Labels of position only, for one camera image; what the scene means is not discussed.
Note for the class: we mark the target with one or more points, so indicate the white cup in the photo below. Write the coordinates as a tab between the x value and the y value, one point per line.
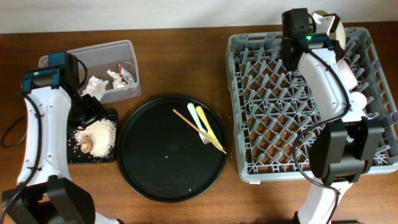
358	99

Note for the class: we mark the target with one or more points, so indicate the white plastic fork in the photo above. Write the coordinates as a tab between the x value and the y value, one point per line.
196	119

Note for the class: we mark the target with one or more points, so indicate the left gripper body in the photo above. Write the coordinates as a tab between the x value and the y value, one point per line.
84	109

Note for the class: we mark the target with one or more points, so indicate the brown food piece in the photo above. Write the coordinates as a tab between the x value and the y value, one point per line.
86	144

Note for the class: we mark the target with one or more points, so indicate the small pink bowl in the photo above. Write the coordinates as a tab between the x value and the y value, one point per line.
346	75

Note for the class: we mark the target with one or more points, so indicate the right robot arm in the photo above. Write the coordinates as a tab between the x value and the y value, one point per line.
345	148

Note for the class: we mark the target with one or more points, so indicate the light blue cup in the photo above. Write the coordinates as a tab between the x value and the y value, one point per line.
373	115

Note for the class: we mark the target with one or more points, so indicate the black rectangular tray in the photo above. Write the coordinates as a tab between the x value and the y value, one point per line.
76	156

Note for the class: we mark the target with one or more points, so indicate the large cream bowl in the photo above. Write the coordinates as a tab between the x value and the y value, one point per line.
331	25

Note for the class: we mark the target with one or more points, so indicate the yellow plastic knife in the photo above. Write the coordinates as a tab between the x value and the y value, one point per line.
203	118

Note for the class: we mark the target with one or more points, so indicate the pile of white rice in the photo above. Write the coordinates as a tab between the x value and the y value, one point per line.
102	132

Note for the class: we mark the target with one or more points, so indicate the red silver snack wrapper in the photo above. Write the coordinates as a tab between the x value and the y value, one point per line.
126	75

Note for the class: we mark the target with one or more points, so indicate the round black serving tray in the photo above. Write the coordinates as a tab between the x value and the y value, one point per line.
162	157

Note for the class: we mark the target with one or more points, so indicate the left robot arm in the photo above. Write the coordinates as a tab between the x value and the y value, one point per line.
45	192

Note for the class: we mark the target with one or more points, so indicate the white napkin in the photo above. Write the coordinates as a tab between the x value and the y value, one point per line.
95	88

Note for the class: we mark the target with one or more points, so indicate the wooden chopstick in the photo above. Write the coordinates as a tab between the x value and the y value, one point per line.
206	136

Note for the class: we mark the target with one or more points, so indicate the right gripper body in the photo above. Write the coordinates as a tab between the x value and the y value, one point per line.
334	42

